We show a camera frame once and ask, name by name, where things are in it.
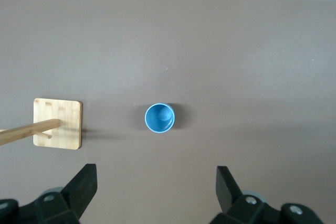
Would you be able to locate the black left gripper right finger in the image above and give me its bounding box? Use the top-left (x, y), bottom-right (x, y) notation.
top-left (211, 165), bottom-right (266, 224)

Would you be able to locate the light blue cup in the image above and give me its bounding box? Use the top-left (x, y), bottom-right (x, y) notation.
top-left (144, 103), bottom-right (176, 134)

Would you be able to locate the wooden mug tree rack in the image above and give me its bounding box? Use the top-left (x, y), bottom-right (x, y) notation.
top-left (0, 98), bottom-right (83, 151)

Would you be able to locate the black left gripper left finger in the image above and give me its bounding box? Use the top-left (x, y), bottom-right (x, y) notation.
top-left (34, 163), bottom-right (98, 224)

